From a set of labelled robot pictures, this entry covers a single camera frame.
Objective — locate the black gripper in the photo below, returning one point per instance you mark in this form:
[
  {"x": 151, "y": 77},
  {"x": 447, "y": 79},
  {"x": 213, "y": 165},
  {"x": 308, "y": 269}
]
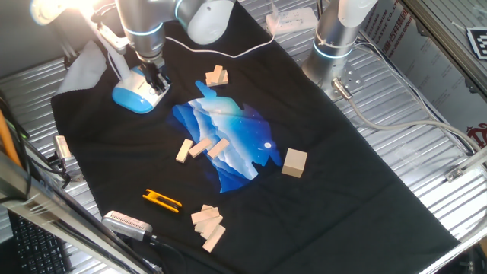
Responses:
[{"x": 154, "y": 70}]

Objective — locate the white and blue desk lamp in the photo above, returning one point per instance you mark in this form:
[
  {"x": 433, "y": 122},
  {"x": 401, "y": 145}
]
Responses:
[{"x": 129, "y": 97}]

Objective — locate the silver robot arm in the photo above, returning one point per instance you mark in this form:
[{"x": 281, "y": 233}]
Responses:
[{"x": 141, "y": 15}]

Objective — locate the small wooden block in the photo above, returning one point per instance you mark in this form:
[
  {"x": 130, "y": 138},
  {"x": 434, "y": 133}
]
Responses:
[
  {"x": 217, "y": 74},
  {"x": 209, "y": 79},
  {"x": 225, "y": 78}
]

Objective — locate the flat wooden block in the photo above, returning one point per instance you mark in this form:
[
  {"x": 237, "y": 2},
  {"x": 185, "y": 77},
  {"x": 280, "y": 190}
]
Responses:
[
  {"x": 205, "y": 215},
  {"x": 214, "y": 239},
  {"x": 209, "y": 225},
  {"x": 207, "y": 207},
  {"x": 218, "y": 148},
  {"x": 184, "y": 150},
  {"x": 200, "y": 147}
]

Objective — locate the white microfiber cloth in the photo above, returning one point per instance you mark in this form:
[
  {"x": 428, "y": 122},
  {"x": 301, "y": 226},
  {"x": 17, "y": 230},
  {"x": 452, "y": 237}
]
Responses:
[{"x": 81, "y": 72}]

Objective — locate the yellow plastic clip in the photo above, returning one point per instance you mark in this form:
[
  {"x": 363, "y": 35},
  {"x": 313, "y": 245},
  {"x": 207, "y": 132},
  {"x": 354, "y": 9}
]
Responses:
[{"x": 150, "y": 196}]

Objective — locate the white power strip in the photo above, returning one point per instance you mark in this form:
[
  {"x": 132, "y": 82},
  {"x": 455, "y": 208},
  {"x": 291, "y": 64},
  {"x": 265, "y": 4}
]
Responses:
[{"x": 293, "y": 19}]

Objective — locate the wooden cube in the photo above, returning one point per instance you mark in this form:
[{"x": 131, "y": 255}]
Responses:
[{"x": 294, "y": 163}]

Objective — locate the orange tube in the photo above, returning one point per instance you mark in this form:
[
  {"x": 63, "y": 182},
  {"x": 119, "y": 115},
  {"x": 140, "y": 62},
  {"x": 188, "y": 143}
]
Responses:
[{"x": 5, "y": 137}]

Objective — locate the black cloth with blue print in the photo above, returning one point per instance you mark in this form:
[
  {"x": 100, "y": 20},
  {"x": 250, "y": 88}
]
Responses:
[{"x": 304, "y": 213}]

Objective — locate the black keyboard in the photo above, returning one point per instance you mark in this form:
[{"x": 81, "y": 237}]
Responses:
[{"x": 38, "y": 247}]

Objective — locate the black and white marker tag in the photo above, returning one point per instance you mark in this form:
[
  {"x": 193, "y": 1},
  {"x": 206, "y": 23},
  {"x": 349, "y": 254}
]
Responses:
[{"x": 478, "y": 43}]

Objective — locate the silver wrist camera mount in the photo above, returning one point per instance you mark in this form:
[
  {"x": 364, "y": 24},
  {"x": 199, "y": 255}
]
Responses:
[{"x": 114, "y": 38}]

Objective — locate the silver camera with black clamp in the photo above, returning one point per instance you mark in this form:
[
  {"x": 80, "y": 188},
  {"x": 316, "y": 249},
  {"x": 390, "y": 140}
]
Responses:
[{"x": 62, "y": 146}]

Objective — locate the black camera clamp mount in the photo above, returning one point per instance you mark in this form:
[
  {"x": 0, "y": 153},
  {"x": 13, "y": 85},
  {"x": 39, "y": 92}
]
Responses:
[{"x": 56, "y": 163}]

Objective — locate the aluminium frame bar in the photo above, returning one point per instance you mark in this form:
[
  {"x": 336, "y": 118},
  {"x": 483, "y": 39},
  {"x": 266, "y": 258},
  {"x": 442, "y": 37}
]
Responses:
[{"x": 45, "y": 205}]

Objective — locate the dark metal frame beam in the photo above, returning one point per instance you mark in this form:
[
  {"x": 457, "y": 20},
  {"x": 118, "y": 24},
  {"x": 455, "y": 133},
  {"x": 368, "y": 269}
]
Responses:
[{"x": 437, "y": 33}]

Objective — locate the metal corner bracket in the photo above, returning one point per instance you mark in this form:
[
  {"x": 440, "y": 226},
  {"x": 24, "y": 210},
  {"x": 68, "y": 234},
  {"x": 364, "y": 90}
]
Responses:
[{"x": 456, "y": 173}]

